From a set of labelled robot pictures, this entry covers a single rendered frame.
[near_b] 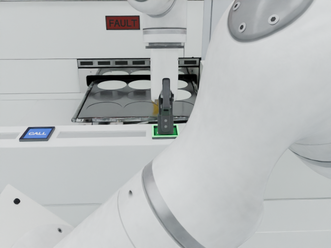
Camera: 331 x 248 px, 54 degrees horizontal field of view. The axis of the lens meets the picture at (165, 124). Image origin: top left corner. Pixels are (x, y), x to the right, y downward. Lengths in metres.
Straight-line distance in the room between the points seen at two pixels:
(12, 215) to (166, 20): 0.39
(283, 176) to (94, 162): 0.39
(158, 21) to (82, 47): 0.66
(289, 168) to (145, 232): 0.47
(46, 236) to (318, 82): 0.36
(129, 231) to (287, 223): 0.55
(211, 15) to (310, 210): 2.12
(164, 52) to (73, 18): 0.66
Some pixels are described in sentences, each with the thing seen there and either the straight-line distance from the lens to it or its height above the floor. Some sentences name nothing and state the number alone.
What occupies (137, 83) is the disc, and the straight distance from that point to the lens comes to 1.18.
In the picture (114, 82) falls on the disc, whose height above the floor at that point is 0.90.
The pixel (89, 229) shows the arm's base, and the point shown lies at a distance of 0.36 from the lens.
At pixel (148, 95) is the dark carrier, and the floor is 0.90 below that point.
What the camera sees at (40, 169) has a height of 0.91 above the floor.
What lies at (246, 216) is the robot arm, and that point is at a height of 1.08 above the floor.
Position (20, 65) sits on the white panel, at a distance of 1.31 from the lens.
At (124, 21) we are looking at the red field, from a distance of 1.19.
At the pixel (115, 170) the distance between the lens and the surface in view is 0.67.
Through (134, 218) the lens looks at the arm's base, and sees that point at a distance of 0.31.
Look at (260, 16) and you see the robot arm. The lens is 0.23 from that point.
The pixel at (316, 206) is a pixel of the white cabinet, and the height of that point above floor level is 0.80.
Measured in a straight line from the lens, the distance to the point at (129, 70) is 1.22.
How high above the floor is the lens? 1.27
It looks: 25 degrees down
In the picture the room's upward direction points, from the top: straight up
